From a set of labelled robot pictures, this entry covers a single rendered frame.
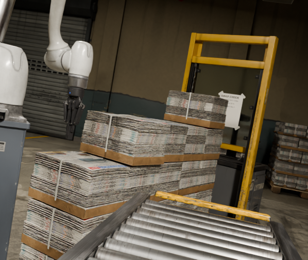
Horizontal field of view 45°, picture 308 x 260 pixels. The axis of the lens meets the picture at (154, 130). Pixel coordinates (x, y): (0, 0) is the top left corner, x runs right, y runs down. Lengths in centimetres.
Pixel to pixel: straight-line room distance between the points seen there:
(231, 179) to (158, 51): 599
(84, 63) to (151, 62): 721
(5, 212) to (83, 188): 36
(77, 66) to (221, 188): 200
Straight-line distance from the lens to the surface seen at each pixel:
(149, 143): 192
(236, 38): 323
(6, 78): 142
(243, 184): 308
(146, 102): 879
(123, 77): 898
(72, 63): 170
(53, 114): 952
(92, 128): 201
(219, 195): 333
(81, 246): 88
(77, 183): 169
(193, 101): 267
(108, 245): 93
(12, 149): 143
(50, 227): 183
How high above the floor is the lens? 113
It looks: 3 degrees down
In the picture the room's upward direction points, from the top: 10 degrees clockwise
